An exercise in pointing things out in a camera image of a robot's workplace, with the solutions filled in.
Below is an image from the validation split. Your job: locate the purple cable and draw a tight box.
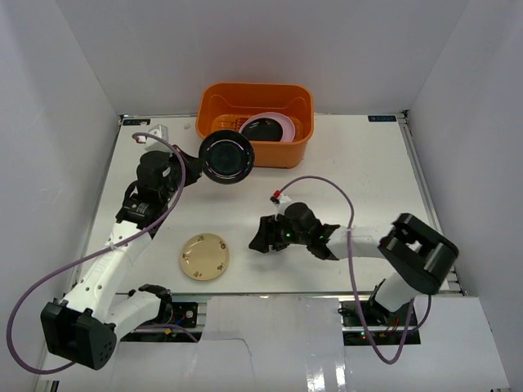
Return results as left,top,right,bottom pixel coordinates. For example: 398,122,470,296
271,175,432,365
6,132,201,375

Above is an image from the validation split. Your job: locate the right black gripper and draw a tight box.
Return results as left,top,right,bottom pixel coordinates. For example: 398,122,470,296
249,212,310,253

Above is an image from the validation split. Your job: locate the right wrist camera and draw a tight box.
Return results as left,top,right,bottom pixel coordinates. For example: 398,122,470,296
270,189,292,216

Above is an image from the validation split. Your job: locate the corner label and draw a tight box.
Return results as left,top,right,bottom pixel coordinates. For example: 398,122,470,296
122,118,150,127
368,115,397,123

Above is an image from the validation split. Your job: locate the orange plastic bin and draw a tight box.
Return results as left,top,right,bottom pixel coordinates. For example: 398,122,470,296
195,82,314,168

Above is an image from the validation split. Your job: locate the pink plate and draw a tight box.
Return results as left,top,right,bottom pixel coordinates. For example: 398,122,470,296
239,112,296,142

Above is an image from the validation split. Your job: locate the yellow floral plate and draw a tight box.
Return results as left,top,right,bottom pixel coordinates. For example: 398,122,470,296
179,233,230,281

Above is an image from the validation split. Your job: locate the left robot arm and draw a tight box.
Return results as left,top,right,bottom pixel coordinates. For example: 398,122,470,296
40,150,202,370

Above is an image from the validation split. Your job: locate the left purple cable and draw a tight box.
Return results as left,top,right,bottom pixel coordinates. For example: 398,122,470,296
6,132,201,375

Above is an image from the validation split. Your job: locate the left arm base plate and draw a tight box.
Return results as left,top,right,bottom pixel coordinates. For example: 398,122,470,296
163,301,199,328

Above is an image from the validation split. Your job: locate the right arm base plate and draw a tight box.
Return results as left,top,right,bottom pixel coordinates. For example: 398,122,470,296
338,301,409,327

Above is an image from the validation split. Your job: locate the right corner label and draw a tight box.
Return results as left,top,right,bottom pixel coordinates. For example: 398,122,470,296
368,115,397,123

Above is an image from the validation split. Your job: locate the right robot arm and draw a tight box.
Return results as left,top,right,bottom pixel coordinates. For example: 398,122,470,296
248,203,459,326

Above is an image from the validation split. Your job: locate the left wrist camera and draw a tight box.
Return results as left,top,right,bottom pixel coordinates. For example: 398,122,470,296
135,124,171,153

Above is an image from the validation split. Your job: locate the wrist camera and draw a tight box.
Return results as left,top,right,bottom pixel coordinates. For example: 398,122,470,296
270,189,292,216
135,124,171,153

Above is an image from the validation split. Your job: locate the black plate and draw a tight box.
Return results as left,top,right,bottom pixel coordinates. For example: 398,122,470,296
199,130,255,185
240,118,284,142

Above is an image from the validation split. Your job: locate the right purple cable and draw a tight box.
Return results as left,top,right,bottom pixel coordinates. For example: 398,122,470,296
271,175,432,365

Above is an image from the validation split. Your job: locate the left corner label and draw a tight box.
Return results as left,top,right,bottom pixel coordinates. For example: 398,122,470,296
122,118,150,127

